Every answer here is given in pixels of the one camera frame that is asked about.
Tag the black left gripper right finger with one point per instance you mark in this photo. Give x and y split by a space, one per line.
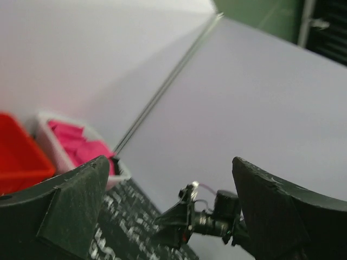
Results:
287 221

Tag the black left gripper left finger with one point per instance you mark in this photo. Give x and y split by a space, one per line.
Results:
56 218

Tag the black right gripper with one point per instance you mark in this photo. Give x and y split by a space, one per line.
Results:
180 222

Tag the black marble pattern mat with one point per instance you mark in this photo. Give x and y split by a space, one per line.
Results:
125 227

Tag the white plastic basket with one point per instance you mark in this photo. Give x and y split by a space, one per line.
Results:
50 144

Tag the red plastic tray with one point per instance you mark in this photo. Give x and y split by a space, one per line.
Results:
23 163

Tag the pink cloth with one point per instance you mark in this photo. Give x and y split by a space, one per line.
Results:
79 148

